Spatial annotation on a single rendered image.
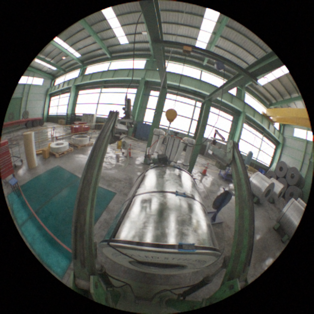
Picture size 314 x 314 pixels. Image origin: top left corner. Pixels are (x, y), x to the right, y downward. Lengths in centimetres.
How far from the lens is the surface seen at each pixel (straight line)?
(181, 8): 1135
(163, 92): 483
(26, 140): 464
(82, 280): 60
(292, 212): 512
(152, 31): 234
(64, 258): 218
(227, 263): 91
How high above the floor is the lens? 192
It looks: 18 degrees down
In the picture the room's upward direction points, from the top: 14 degrees clockwise
